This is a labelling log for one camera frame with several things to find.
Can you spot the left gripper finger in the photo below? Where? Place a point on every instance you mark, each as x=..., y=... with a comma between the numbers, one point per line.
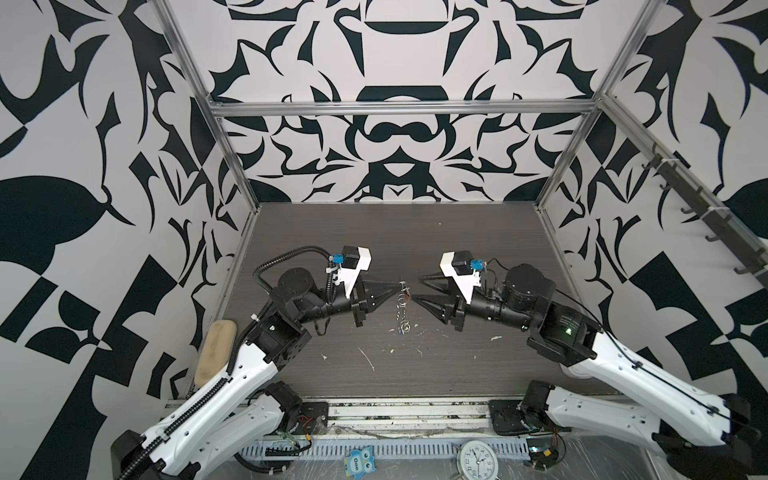
x=376, y=297
x=382, y=287

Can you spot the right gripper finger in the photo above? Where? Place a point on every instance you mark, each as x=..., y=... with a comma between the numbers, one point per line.
x=441, y=307
x=436, y=282

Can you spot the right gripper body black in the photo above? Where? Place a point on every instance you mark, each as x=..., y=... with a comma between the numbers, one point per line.
x=461, y=311

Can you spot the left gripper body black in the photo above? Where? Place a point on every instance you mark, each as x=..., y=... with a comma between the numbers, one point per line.
x=360, y=300

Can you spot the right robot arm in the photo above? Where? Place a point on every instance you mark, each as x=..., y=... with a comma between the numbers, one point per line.
x=700, y=435

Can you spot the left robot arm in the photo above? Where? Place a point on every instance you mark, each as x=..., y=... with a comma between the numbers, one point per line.
x=243, y=401

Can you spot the white analog clock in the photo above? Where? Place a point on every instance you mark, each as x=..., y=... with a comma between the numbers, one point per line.
x=476, y=460

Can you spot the blue owl toy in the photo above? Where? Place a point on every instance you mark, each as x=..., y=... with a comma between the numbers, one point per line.
x=360, y=462

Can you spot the green circuit board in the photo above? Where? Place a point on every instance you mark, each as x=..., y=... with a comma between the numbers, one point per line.
x=545, y=452

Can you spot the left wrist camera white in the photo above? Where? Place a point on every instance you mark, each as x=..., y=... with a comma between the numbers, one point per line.
x=347, y=266

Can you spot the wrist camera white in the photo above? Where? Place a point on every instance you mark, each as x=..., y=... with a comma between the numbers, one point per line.
x=347, y=266
x=464, y=269

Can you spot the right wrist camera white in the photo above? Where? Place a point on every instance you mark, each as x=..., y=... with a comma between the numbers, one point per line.
x=464, y=269

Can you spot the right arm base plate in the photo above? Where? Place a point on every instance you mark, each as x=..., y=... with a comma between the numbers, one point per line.
x=507, y=419

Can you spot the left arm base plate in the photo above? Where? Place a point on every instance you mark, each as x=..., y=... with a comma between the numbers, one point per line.
x=307, y=418

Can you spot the white slotted cable duct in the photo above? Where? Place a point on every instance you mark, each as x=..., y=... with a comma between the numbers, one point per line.
x=336, y=449

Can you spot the black coat hook rail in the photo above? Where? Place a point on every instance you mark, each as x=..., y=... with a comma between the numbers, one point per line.
x=701, y=203

